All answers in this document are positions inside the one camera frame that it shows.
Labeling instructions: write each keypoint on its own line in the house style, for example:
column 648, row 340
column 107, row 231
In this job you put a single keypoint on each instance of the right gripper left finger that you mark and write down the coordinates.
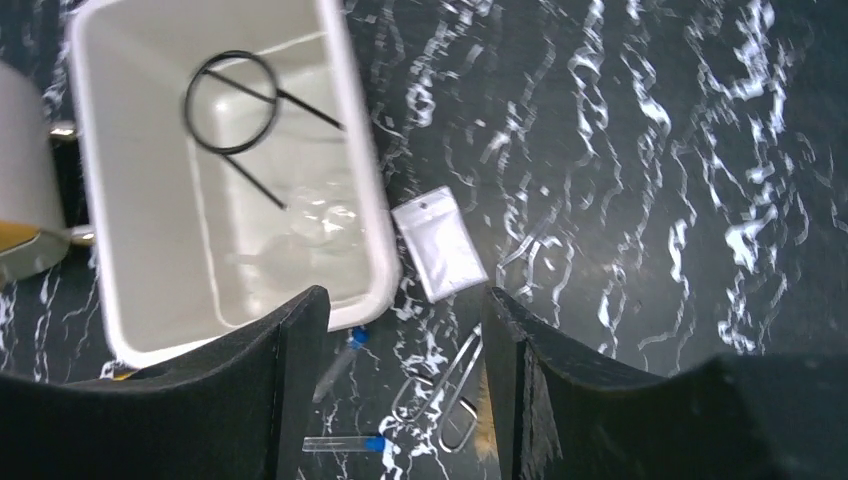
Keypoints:
column 234, row 408

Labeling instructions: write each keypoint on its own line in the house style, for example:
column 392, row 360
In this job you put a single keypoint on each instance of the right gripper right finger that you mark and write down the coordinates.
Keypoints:
column 564, row 411

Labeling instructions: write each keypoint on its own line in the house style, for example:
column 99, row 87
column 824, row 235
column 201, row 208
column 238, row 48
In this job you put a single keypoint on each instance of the clear watch glass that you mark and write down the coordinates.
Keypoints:
column 323, row 219

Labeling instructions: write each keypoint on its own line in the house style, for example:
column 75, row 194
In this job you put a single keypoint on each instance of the black wire ring stand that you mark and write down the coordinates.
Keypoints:
column 271, row 121

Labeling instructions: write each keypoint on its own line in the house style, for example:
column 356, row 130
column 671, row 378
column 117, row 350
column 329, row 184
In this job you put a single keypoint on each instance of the wooden test tube brush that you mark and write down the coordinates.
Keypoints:
column 485, row 439

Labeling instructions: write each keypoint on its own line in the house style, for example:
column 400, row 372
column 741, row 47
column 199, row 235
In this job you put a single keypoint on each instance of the blue capped tube upper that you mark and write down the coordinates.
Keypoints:
column 359, row 336

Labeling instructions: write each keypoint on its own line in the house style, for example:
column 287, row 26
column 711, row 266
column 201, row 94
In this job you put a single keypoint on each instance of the blue capped tube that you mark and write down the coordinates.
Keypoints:
column 345, row 444
column 359, row 336

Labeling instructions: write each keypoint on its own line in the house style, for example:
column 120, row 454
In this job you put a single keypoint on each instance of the blue capped tube lower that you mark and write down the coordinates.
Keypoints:
column 345, row 444

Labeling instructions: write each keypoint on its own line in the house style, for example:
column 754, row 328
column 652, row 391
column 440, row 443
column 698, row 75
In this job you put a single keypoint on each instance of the small white plastic bag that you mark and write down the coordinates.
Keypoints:
column 439, row 244

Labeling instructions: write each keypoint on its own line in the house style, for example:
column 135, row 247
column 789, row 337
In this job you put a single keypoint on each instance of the beige plastic tub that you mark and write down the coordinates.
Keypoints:
column 186, row 253

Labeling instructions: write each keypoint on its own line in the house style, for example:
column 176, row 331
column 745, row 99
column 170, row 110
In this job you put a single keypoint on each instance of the white orange cylindrical device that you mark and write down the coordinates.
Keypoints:
column 34, row 234

